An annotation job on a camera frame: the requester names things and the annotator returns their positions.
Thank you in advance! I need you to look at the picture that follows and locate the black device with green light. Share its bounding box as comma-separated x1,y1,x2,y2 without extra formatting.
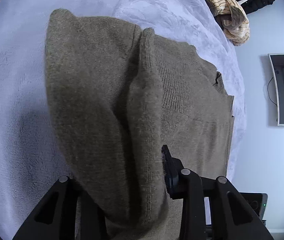
240,192,268,220

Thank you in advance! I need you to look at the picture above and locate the olive knit sweater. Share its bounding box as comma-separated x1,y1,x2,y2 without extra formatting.
45,9,234,239

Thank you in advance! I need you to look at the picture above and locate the lavender fleece bed blanket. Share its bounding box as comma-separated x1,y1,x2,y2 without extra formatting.
0,0,246,239

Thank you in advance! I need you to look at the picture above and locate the striped beige brown garment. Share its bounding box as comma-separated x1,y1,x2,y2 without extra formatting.
207,0,250,46

